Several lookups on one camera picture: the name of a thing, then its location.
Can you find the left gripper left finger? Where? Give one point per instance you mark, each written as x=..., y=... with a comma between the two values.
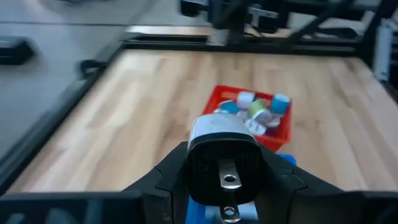
x=149, y=199

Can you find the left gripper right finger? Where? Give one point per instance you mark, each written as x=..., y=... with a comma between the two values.
x=295, y=199

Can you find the small black white adapter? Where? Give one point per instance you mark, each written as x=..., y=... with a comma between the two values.
x=224, y=161

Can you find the white parts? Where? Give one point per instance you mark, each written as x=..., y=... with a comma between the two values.
x=255, y=127

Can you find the green white cube adapter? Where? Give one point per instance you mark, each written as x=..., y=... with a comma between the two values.
x=258, y=109

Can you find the pink white cube adapter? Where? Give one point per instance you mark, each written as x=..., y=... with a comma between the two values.
x=245, y=99

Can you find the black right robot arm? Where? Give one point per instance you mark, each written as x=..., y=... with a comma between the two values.
x=236, y=18

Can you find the blue plastic basket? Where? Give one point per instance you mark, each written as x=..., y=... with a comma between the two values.
x=196, y=214

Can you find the red plastic basket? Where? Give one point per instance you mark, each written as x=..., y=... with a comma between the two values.
x=280, y=137

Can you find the white grey mounted box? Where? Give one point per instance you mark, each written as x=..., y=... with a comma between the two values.
x=383, y=49

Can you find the black rectangular box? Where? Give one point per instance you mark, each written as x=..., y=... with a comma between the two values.
x=15, y=49

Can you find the black aluminium table frame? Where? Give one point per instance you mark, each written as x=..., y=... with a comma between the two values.
x=62, y=99

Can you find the black frame bracket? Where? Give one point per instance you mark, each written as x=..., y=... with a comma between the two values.
x=90, y=67

